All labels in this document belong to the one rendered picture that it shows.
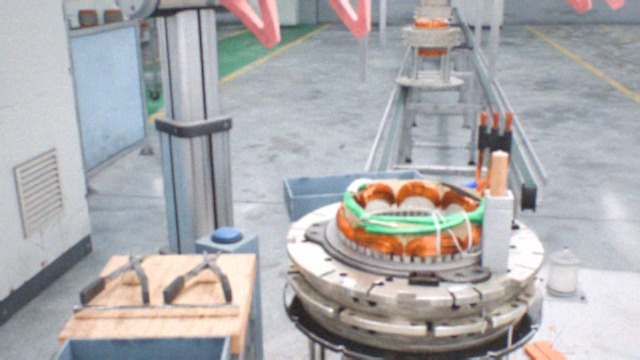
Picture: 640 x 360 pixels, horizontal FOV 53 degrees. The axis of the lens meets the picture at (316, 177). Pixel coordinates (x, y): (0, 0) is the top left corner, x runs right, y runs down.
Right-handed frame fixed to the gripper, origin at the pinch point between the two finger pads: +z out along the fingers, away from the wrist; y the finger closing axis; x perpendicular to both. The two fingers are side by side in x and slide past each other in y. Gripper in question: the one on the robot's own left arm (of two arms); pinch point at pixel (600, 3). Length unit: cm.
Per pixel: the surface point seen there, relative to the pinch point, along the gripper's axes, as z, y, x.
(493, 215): 19.9, -26.4, 8.2
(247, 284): 18, -44, 32
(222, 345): 22, -53, 26
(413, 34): -68, 200, 182
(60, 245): -22, 19, 285
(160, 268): 12, -50, 42
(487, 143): 11.8, -13.3, 14.7
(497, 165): 14.9, -25.9, 5.7
